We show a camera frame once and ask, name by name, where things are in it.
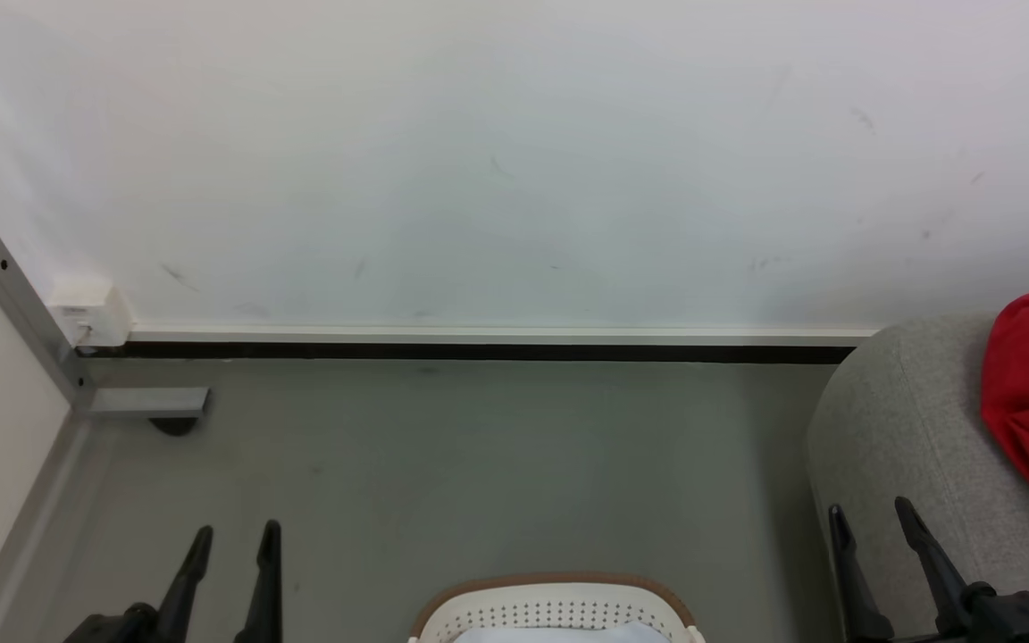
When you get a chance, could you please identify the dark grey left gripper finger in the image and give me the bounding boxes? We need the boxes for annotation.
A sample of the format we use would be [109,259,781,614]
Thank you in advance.
[153,525,214,643]
[233,520,283,643]

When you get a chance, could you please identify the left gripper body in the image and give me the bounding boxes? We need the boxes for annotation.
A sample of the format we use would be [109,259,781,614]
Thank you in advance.
[63,603,160,643]

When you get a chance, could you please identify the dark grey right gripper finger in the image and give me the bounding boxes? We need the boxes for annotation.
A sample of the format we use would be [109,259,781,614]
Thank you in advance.
[893,497,998,637]
[827,504,898,643]

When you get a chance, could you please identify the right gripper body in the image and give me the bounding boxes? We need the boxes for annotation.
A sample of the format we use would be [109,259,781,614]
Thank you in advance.
[890,589,1029,643]

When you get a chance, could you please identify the grey fabric sofa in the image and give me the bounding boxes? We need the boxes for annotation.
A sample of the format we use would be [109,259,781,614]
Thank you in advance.
[805,313,1029,643]

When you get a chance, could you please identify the white cloth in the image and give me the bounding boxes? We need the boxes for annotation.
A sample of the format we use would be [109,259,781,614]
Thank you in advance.
[452,622,672,643]

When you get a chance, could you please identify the white laundry basket brown rim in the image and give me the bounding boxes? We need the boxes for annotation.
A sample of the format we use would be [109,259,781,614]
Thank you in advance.
[407,573,707,643]

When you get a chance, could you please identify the black baseboard strip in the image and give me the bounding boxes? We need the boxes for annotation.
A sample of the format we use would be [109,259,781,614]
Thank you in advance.
[77,344,859,364]

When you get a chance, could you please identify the white wall junction box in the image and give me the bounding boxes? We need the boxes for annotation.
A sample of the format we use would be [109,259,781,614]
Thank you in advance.
[48,279,134,348]

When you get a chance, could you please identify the grey metal partition frame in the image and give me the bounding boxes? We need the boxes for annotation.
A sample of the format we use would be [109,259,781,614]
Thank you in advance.
[0,225,212,643]

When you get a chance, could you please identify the white wall cable trunking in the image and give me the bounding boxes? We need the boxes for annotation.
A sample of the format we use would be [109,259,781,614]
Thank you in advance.
[128,326,882,347]

